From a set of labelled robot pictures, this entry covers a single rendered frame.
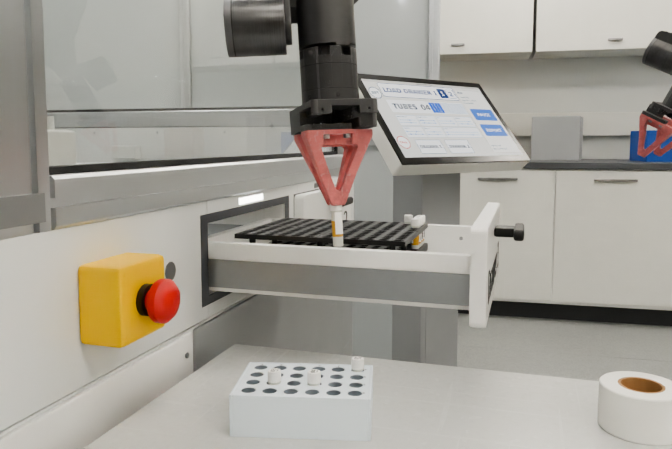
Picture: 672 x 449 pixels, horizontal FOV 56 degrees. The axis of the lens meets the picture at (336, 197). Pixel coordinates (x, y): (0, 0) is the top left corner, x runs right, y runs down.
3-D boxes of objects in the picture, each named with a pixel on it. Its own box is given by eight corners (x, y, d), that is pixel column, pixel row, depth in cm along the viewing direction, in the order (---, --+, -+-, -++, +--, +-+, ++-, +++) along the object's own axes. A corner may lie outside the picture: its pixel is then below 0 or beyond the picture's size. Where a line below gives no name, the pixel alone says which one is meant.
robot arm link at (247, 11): (336, -71, 65) (335, 2, 71) (222, -67, 64) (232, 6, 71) (347, -1, 57) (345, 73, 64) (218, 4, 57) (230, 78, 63)
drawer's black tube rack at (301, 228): (427, 266, 92) (428, 222, 91) (404, 294, 75) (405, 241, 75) (285, 258, 98) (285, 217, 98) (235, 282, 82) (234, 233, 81)
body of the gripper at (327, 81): (312, 119, 57) (307, 37, 57) (289, 129, 67) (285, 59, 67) (380, 117, 59) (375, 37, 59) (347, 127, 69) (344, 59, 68)
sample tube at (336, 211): (342, 244, 64) (339, 199, 64) (346, 246, 63) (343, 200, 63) (330, 246, 64) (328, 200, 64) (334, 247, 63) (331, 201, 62)
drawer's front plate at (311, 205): (350, 235, 134) (350, 184, 133) (304, 260, 106) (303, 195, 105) (342, 235, 135) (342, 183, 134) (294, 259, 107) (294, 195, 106)
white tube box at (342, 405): (372, 401, 63) (372, 364, 63) (370, 441, 55) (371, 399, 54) (249, 398, 64) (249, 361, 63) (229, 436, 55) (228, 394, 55)
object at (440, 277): (485, 266, 94) (486, 225, 93) (469, 311, 69) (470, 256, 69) (239, 252, 105) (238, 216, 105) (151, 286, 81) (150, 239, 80)
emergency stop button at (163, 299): (185, 317, 59) (184, 275, 58) (161, 329, 55) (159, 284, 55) (156, 315, 60) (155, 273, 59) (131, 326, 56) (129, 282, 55)
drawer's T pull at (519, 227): (524, 233, 83) (524, 222, 83) (523, 242, 76) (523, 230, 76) (495, 232, 84) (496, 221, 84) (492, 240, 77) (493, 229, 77)
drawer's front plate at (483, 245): (498, 275, 95) (500, 202, 94) (485, 330, 67) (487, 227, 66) (486, 274, 95) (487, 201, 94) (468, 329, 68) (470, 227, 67)
